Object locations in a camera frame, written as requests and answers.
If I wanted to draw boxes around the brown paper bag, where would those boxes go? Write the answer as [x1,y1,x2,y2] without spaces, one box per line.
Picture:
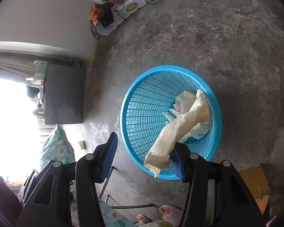
[144,89,210,177]

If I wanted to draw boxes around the floral teal quilt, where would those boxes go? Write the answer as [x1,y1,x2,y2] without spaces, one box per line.
[39,125,135,227]

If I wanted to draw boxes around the crumpled white plastic bag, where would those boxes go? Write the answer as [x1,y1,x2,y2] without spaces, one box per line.
[160,89,212,142]

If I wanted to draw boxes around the person foot pink slipper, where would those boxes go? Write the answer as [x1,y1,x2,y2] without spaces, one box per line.
[159,205,182,226]

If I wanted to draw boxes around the blue plastic mesh basket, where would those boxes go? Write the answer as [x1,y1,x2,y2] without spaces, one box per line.
[120,65,222,175]

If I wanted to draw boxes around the dark bag on cabinet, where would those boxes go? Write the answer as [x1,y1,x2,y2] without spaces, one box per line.
[26,85,40,102]

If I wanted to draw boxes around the green plastic crate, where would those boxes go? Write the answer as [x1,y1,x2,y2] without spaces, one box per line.
[33,60,48,81]

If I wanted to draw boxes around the orange black bag pile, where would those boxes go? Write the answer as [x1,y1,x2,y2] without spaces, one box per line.
[90,2,114,40]

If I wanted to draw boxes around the white printed cardboard box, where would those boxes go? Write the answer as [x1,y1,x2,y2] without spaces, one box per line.
[101,0,153,36]

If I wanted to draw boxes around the metal folding frame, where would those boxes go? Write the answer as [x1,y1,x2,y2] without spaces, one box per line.
[99,166,158,210]

